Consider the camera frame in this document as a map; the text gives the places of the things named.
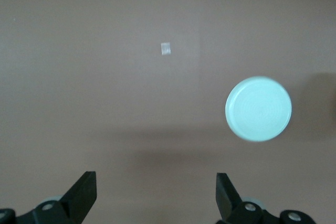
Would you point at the small clear tape piece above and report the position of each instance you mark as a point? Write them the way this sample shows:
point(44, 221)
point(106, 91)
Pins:
point(165, 48)

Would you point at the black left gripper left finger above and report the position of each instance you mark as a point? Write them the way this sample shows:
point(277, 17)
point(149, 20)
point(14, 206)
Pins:
point(78, 195)

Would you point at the light green round plate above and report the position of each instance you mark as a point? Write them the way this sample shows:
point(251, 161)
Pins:
point(258, 108)

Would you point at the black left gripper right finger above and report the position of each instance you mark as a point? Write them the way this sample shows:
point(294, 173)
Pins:
point(228, 197)

